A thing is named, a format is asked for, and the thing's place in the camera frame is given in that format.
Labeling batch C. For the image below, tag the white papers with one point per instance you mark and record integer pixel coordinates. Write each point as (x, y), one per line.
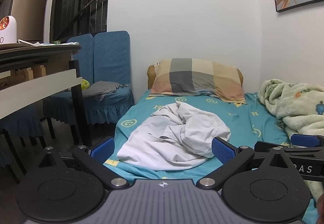
(30, 43)

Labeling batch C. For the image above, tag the wooden table with black top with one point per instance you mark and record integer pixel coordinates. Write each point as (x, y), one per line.
(38, 87)

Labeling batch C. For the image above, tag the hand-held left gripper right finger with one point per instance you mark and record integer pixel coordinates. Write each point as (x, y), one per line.
(224, 150)

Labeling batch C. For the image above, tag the white shirt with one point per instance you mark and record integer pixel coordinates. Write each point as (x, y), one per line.
(177, 138)

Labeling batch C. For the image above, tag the brown headboard cushion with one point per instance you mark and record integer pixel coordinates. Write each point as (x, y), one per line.
(151, 74)

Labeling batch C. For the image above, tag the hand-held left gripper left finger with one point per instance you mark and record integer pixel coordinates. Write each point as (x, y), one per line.
(102, 150)

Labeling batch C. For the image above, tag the grey cloth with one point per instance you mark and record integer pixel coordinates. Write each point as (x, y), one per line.
(101, 87)

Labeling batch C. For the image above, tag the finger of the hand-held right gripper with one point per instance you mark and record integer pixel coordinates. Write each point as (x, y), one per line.
(303, 139)
(268, 146)

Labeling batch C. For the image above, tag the white and blue packet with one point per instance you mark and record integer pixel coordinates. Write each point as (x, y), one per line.
(73, 43)

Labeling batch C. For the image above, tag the blue covered chair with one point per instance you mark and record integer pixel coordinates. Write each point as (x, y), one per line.
(111, 57)
(81, 62)
(20, 120)

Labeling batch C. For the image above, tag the thin dark rod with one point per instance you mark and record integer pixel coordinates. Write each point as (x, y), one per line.
(88, 2)

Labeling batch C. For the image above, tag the teal printed bed sheet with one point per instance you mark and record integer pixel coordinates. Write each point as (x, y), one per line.
(243, 117)

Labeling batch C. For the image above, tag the white round desktop heater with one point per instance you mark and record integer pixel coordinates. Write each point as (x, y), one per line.
(8, 29)

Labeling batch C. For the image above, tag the beige refrigerator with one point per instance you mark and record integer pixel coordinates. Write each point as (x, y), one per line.
(27, 11)

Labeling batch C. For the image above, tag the plaid pillow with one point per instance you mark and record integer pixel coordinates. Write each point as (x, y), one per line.
(192, 77)

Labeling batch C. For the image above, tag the green printed fleece blanket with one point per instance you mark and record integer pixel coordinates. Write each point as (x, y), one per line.
(293, 102)

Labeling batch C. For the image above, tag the yellow-green round object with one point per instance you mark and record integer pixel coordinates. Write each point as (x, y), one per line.
(85, 85)

